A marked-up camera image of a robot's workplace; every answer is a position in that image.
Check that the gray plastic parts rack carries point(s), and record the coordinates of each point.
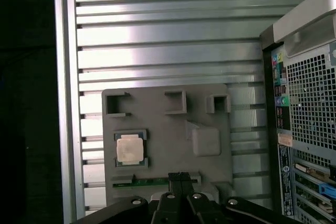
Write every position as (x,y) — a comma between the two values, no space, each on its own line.
(168,134)

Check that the black open PC case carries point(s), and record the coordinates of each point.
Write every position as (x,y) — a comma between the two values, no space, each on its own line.
(309,103)

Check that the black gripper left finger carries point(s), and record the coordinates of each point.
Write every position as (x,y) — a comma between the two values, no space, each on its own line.
(174,182)

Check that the blue case latch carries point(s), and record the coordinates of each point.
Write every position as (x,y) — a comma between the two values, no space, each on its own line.
(328,193)

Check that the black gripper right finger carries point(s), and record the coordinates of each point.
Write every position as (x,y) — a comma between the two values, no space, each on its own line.
(186,182)

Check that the green RAM stick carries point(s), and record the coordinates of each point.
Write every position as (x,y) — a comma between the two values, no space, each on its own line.
(147,182)

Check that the silver CPU with green edge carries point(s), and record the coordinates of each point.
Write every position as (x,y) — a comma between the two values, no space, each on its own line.
(130,148)

